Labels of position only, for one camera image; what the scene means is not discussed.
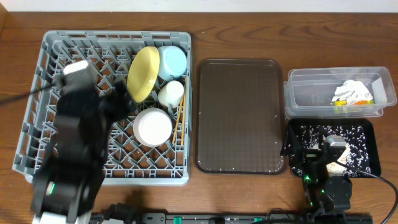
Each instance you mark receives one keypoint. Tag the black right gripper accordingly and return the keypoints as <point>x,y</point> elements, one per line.
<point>310,156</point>

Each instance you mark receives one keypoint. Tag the dark brown serving tray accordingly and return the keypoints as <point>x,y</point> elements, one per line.
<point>240,119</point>

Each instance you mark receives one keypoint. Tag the green orange snack wrapper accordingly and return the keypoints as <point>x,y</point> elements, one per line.
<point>344,102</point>

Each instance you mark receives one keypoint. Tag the clear plastic waste bin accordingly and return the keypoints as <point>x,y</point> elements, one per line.
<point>308,92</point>

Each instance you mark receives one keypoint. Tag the light blue bowl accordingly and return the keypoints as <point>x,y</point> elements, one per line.
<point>173,63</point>

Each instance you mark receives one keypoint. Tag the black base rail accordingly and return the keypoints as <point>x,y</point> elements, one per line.
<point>123,214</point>

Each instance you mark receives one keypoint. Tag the white cup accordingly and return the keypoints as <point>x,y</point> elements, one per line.
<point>171,94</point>

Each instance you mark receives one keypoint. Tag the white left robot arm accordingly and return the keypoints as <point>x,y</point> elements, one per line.
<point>69,179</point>

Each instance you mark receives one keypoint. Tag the rice and food scraps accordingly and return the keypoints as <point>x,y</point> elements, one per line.
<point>360,146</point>

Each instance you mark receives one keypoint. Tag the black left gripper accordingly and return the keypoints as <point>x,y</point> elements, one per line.
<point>109,104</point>

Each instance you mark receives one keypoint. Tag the white napkin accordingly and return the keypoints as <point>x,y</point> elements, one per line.
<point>352,90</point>

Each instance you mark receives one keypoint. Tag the pink small plate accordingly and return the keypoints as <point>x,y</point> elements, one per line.
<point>152,127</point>

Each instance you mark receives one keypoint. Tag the black food waste tray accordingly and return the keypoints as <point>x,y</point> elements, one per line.
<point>296,123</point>

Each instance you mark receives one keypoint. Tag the grey plastic dishwasher rack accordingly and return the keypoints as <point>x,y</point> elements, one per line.
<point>111,54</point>

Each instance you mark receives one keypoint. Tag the wooden chopstick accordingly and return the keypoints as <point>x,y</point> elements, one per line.
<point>183,121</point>
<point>177,122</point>

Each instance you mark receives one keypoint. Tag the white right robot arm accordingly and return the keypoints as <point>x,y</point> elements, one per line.
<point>329,196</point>

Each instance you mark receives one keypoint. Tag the yellow plate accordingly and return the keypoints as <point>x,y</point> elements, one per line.
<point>143,73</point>

